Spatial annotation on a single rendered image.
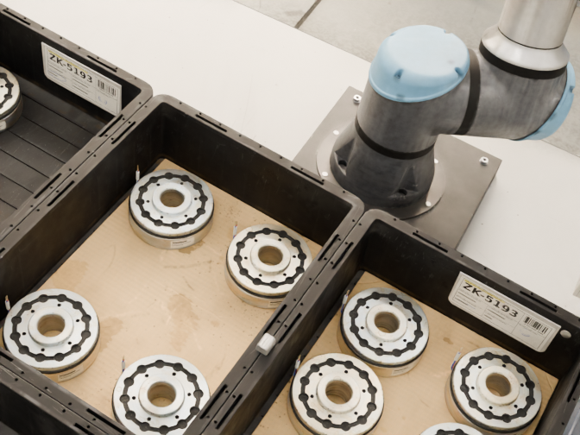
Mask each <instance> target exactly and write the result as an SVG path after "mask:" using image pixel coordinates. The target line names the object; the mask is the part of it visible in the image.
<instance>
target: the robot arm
mask: <svg viewBox="0 0 580 435"><path fill-rule="evenodd" d="M577 2H578V0H506V2H505V4H504V7H503V10H502V13H501V17H500V20H499V22H498V23H497V24H496V25H494V26H491V27H489V28H487V29H486V30H485V31H484V32H483V34H482V39H481V41H480V44H479V47H478V49H473V48H467V47H466V46H465V44H464V43H463V41H462V40H461V39H459V38H458V37H457V36H456V35H454V34H453V33H450V34H446V31H445V29H443V28H438V27H434V26H427V25H415V26H409V27H405V28H401V29H399V30H396V31H394V32H393V33H392V34H391V35H390V36H389V37H387V38H386V39H385V40H384V41H383V42H382V43H381V45H380V46H379V49H378V51H377V54H376V56H375V57H374V59H373V61H372V62H371V65H370V68H369V77H368V80H367V83H366V85H365V88H364V91H363V94H362V99H361V102H360V104H359V107H358V110H357V113H356V117H355V118H354V119H353V120H352V121H351V122H350V123H349V125H348V126H347V127H346V128H345V129H344V130H343V131H342V133H341V134H340V135H339V136H338V137H337V139H336V141H335V142H334V145H333V148H332V151H331V156H330V166H331V171H332V174H333V176H334V178H335V179H336V181H337V183H338V184H339V185H340V186H341V187H342V188H343V189H344V190H346V191H348V192H350V193H352V194H354V195H356V196H357V197H358V198H359V199H360V200H361V201H362V202H364V203H366V204H369V205H373V206H377V207H382V208H401V207H406V206H409V205H413V204H415V203H417V202H419V201H420V200H421V199H422V198H424V197H425V195H426V194H427V193H428V191H429V188H430V186H431V184H432V181H433V178H434V173H435V155H434V145H435V142H436V140H437V139H438V135H440V134H442V135H454V136H476V137H487V138H500V139H508V140H510V141H515V142H520V141H525V140H534V141H537V140H542V139H544V138H547V137H548V136H551V135H552V134H553V133H555V132H556V131H557V130H558V129H559V127H560V126H561V125H562V123H563V122H564V120H565V118H566V117H567V115H568V113H569V111H570V109H571V105H572V102H573V98H574V93H572V91H573V89H574V88H575V87H576V78H575V72H574V69H573V66H572V64H571V63H570V62H569V59H570V54H569V52H568V50H567V48H566V47H565V45H564V43H563V41H564V38H565V35H566V32H567V30H568V27H569V25H570V23H571V18H572V17H573V14H574V11H575V8H576V6H577Z"/></svg>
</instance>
